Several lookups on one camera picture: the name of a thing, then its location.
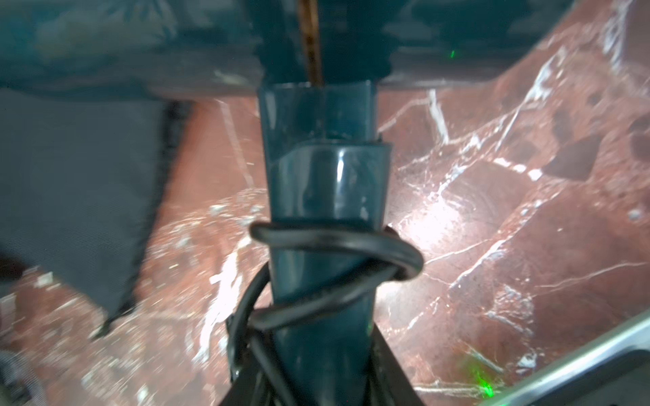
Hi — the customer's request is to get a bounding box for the black pouch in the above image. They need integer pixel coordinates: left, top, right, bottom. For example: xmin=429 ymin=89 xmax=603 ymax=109
xmin=1 ymin=89 xmax=194 ymax=338

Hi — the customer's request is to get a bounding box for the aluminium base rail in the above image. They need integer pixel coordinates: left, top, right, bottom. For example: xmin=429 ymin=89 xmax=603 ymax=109
xmin=483 ymin=311 xmax=649 ymax=406

